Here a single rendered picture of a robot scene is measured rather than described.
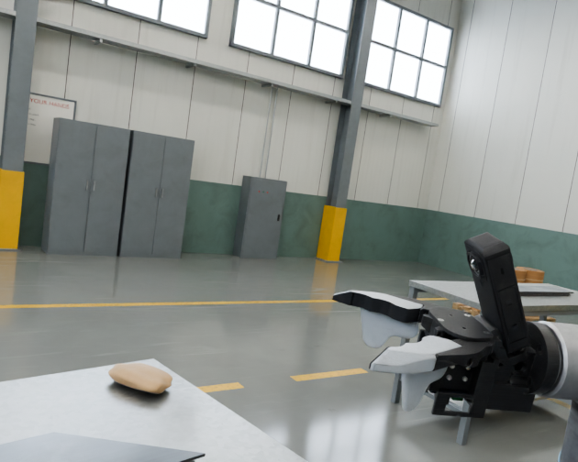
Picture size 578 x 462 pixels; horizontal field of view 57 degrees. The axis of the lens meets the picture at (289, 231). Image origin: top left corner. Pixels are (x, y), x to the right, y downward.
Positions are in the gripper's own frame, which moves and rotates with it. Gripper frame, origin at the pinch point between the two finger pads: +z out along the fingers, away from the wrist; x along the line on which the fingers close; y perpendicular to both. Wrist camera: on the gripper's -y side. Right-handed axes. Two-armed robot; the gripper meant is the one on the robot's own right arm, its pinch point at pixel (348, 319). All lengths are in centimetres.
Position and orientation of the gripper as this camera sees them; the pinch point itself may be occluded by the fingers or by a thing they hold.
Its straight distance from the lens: 50.6
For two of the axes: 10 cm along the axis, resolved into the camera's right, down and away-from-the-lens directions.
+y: -1.6, 9.6, 2.3
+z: -9.8, -1.2, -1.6
